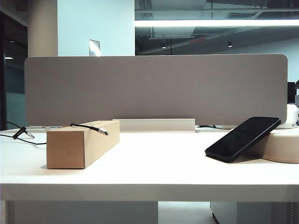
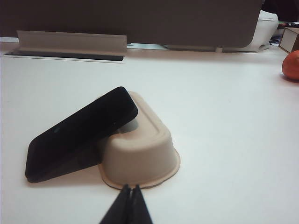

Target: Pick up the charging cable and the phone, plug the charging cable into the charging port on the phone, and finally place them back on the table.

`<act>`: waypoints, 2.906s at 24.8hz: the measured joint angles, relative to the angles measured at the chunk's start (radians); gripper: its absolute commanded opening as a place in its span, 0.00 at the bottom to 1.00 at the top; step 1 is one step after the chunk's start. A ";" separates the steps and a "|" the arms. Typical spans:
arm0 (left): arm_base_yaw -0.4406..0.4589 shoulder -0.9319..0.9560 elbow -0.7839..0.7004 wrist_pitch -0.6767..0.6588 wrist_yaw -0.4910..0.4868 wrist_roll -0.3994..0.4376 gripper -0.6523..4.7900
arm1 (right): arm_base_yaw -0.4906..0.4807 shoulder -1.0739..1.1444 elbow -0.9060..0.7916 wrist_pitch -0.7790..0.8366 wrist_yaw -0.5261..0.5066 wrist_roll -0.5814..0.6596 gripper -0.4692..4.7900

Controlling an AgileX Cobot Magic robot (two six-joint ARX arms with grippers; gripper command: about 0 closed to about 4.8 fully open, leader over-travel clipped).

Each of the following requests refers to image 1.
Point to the long ceiling light strip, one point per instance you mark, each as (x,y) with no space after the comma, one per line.
(217,23)

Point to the white wall notice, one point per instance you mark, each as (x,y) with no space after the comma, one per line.
(94,47)

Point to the black monitor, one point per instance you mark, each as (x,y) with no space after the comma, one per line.
(292,93)

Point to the red ceiling sign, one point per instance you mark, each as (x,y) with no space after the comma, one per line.
(197,40)

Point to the grey fabric desk divider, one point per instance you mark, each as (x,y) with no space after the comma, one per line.
(154,88)

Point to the grey desk leg panel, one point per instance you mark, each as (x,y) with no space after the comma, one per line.
(81,213)

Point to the brown cardboard box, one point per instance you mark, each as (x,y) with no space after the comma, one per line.
(65,151)

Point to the black smartphone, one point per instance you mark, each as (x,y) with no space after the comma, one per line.
(243,140)

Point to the white rounded appliance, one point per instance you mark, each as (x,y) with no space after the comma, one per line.
(292,115)

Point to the beige pulp tray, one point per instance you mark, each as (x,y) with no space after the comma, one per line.
(285,147)

